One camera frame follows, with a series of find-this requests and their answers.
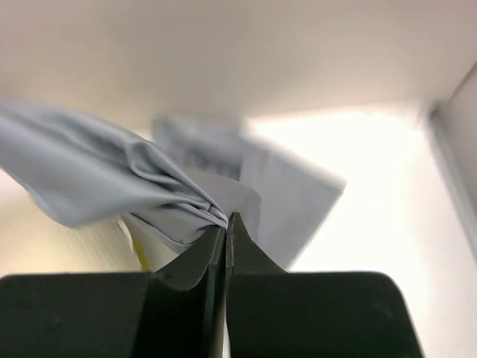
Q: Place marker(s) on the cream and yellow pillow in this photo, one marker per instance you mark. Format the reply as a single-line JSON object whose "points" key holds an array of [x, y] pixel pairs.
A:
{"points": [[141, 250]]}

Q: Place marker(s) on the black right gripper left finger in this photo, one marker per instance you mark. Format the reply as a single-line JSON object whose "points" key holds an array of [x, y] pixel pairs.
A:
{"points": [[173, 312]]}

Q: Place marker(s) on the grey fabric pillowcase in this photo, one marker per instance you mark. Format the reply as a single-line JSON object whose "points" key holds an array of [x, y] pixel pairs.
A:
{"points": [[191, 174]]}

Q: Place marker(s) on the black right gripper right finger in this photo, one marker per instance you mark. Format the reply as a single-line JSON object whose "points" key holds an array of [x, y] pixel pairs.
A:
{"points": [[274, 313]]}

